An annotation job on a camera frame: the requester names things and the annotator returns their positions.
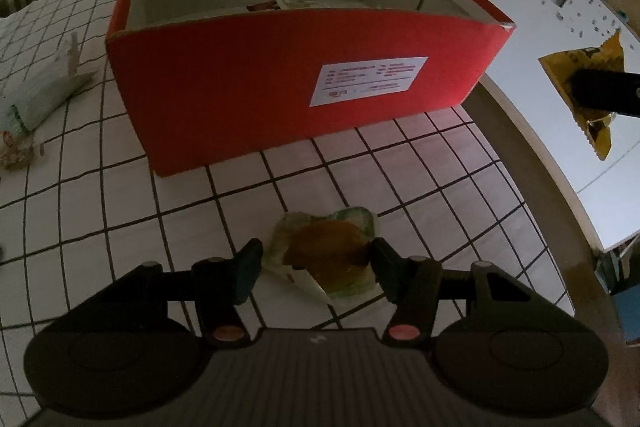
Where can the yellow snack packet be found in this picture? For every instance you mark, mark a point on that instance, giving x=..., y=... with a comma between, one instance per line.
x=560, y=72

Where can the white checked tablecloth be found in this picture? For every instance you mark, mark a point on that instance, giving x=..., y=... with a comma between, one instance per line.
x=125, y=217

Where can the red cardboard box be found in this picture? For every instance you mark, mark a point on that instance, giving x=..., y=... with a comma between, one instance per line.
x=225, y=97

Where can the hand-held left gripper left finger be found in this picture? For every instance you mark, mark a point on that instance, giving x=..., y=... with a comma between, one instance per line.
x=247, y=267

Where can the clear brown bun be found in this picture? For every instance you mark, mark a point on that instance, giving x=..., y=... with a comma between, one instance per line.
x=325, y=252

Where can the white green snack packet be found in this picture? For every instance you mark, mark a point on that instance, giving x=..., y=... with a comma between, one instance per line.
x=35, y=97

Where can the blue stool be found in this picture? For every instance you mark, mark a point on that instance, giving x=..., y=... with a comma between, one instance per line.
x=629, y=317

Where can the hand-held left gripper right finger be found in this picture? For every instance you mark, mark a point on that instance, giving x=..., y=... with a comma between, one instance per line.
x=385, y=267

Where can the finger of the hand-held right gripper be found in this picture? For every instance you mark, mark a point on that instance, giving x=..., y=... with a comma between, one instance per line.
x=610, y=92

